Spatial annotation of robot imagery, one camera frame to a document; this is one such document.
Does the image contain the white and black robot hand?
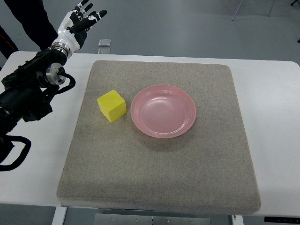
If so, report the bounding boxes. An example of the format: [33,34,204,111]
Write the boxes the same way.
[52,0,107,56]

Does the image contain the yellow foam block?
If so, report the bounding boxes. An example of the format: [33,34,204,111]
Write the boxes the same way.
[97,90,127,123]

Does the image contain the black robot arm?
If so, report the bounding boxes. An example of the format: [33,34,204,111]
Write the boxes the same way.
[0,43,76,172]

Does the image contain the upper metal floor plate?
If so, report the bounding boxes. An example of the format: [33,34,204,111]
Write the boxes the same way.
[98,39,111,47]

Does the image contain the metal floor plate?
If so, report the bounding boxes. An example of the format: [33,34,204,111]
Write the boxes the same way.
[98,39,111,47]
[98,48,111,54]

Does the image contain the lower metal floor plate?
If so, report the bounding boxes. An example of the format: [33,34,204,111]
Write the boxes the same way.
[98,48,111,54]

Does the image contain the pink plate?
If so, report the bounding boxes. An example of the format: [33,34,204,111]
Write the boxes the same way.
[130,85,196,139]

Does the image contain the person in black clothes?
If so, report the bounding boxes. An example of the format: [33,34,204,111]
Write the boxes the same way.
[4,0,58,50]

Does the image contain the beige square mat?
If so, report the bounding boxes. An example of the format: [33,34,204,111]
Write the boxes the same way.
[57,60,261,215]

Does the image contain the white chair legs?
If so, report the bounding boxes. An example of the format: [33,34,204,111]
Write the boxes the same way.
[231,0,276,22]

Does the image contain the black table control panel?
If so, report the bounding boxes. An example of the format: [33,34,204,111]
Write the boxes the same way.
[264,217,300,224]

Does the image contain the metal table base plate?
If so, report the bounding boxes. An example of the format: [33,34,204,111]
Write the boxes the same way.
[93,213,211,225]

